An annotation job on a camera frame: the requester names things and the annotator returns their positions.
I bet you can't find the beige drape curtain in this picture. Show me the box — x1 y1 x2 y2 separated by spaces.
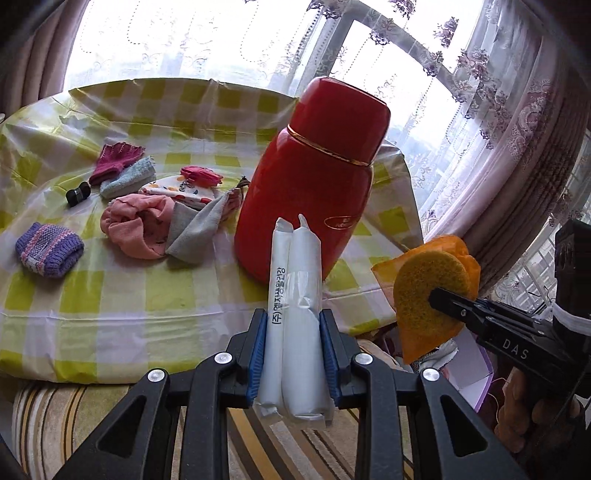
0 0 90 116

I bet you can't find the black hair clip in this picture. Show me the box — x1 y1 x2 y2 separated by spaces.
66 181 92 208

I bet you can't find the white plastic roll pack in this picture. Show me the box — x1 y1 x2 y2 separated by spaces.
256 213 334 428

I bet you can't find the white cloth with orange dots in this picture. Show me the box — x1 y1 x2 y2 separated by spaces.
139 175 214 212

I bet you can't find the purple cardboard box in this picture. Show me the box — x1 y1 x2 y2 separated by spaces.
445 332 497 411

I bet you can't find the magenta knit glove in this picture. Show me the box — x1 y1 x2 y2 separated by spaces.
89 142 146 186

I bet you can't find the red thermos flask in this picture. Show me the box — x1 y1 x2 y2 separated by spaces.
234 76 392 283

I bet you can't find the pink baby garment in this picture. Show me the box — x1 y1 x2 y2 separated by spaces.
100 194 175 260

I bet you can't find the orange sponge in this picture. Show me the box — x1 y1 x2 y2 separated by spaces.
372 234 482 365

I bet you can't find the light blue terry cloth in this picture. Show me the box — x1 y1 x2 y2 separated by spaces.
99 157 157 200

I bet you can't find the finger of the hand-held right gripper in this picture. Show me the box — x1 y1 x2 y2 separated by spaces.
428 286 544 334

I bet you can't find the person's right hand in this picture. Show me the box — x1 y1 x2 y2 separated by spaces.
496 369 537 452

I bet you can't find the grey cloth with houndstooth trim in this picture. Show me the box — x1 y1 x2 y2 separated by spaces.
165 189 243 263

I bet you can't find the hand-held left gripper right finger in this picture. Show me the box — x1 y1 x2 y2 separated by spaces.
320 308 529 480

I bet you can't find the yellow checked plastic tablecloth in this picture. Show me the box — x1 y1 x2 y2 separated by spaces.
0 76 426 384

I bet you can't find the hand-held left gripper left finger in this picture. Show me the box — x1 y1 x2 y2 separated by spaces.
53 308 269 480

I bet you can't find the purple striped knit mitten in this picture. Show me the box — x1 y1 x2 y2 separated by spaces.
15 223 85 279

